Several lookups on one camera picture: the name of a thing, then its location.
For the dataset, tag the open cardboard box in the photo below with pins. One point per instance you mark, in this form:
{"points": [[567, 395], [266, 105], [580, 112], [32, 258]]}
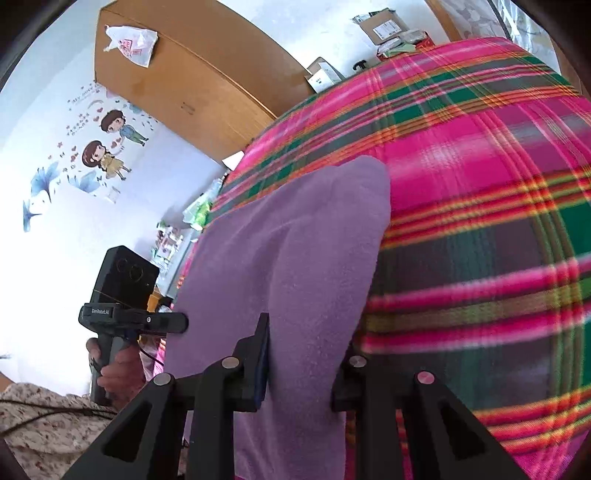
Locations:
{"points": [[383, 25]]}

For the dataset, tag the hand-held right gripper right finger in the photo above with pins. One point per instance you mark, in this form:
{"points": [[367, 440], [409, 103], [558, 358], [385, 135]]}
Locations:
{"points": [[355, 383]]}

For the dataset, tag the folding table with patterned cover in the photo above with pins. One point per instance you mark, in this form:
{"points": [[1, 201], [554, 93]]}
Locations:
{"points": [[171, 240]]}

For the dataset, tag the pink plaid blanket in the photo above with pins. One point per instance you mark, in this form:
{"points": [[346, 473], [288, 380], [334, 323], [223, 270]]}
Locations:
{"points": [[485, 207]]}

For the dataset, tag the wooden wardrobe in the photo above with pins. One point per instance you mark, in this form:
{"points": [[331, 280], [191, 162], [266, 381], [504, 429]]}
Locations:
{"points": [[194, 69]]}

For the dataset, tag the cardboard box with white label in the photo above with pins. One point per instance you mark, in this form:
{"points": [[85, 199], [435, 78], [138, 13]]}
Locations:
{"points": [[323, 76]]}

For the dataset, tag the white plastic bag red print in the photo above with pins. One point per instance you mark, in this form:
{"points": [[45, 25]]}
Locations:
{"points": [[134, 44]]}

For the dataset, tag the floral print clothing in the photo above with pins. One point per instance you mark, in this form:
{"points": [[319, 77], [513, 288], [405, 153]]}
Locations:
{"points": [[41, 438]]}

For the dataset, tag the purple knit sweater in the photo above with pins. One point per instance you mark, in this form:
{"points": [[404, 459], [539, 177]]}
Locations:
{"points": [[286, 277]]}

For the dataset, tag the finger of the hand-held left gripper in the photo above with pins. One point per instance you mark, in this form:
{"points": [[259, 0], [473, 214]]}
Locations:
{"points": [[166, 323]]}

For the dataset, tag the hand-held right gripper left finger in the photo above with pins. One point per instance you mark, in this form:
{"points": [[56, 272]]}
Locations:
{"points": [[264, 360]]}

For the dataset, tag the cartoon wall sticker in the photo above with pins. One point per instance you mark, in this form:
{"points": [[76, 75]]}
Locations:
{"points": [[101, 157]]}

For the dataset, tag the person's left hand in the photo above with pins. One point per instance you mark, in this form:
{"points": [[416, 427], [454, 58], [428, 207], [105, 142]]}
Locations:
{"points": [[122, 374]]}

